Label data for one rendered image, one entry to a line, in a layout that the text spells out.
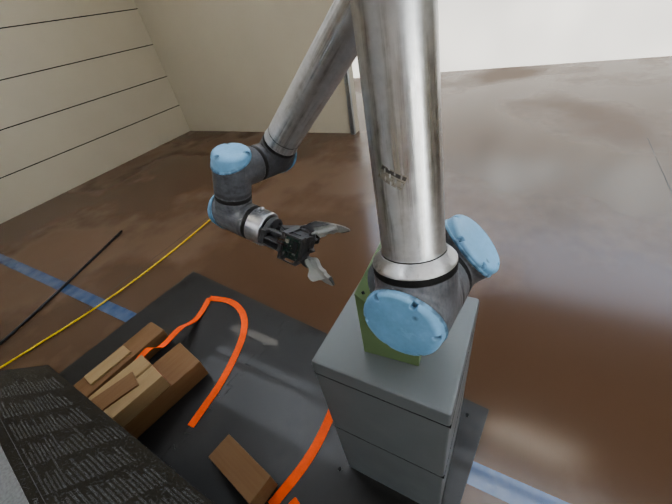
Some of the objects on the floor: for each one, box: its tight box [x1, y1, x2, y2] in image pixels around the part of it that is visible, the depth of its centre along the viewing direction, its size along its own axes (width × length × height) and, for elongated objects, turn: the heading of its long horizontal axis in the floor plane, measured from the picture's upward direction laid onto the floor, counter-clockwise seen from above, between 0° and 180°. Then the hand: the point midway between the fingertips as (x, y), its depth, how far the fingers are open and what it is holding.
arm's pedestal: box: [312, 280, 479, 504], centre depth 124 cm, size 50×50×85 cm
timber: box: [209, 434, 278, 504], centre depth 145 cm, size 30×12×12 cm, turn 63°
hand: (343, 258), depth 78 cm, fingers open, 14 cm apart
